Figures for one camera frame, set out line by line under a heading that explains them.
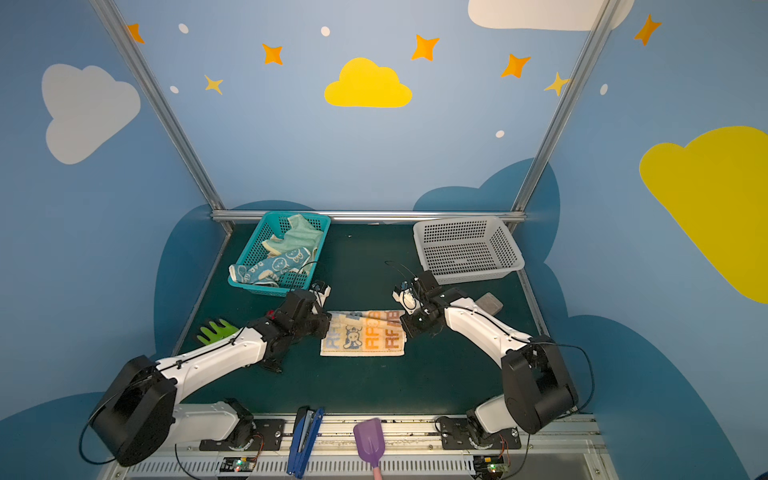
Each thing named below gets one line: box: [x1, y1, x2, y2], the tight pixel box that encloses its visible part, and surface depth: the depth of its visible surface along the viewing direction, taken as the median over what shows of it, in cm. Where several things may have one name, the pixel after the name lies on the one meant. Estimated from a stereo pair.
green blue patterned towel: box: [229, 214, 323, 287], surface depth 105 cm
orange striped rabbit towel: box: [320, 310, 407, 356], surface depth 92 cm
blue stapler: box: [287, 406, 325, 479], surface depth 73 cm
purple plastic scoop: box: [353, 418, 385, 468], surface depth 75 cm
